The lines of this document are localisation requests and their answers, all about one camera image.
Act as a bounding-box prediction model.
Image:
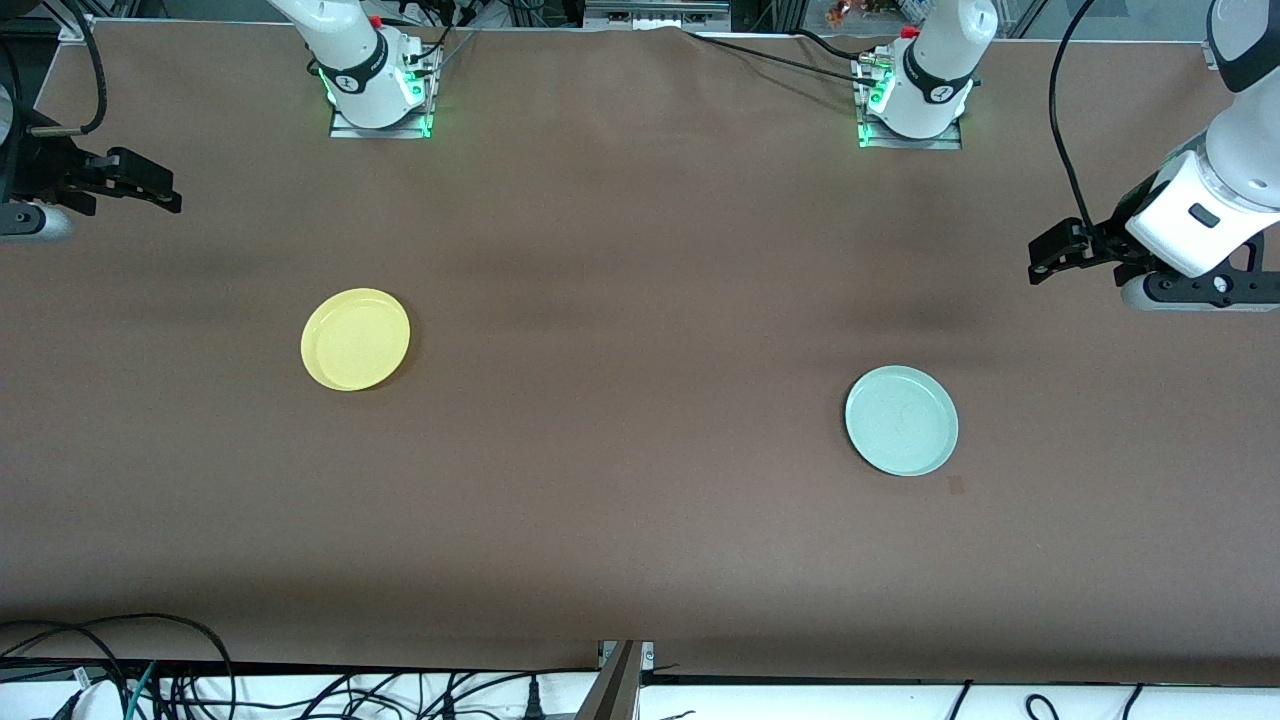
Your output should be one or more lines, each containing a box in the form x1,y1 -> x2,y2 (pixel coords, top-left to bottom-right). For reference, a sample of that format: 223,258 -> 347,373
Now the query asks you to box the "pale green round plate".
845,365 -> 960,478

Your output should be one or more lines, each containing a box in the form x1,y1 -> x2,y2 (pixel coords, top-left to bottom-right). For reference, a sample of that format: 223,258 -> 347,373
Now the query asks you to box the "yellow round plate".
300,288 -> 412,392

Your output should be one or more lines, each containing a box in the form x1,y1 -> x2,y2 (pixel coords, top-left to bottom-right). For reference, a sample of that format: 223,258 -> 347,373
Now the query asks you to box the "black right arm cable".
28,0 -> 108,138

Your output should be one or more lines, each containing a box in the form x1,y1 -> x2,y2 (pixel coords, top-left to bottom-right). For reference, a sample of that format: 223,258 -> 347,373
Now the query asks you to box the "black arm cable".
28,0 -> 108,138
1047,0 -> 1113,241

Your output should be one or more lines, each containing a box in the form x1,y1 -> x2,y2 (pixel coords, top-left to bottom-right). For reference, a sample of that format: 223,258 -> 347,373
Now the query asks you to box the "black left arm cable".
1047,0 -> 1113,241

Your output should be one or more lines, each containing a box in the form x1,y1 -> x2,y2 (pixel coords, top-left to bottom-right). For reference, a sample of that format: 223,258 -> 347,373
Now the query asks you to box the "short black table cable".
793,28 -> 873,59

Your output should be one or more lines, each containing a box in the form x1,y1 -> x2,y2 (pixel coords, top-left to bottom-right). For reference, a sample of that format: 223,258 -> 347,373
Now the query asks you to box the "long black table cable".
685,30 -> 883,86

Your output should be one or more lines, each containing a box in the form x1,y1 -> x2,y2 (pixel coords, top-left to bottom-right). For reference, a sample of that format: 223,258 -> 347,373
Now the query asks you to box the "black looped cable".
0,612 -> 238,720

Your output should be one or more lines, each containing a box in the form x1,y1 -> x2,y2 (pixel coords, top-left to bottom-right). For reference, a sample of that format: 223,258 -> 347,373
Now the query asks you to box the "green cable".
125,660 -> 159,720

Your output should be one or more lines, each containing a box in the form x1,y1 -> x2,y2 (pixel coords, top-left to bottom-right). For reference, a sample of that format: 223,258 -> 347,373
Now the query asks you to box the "aluminium frame profile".
575,640 -> 656,720

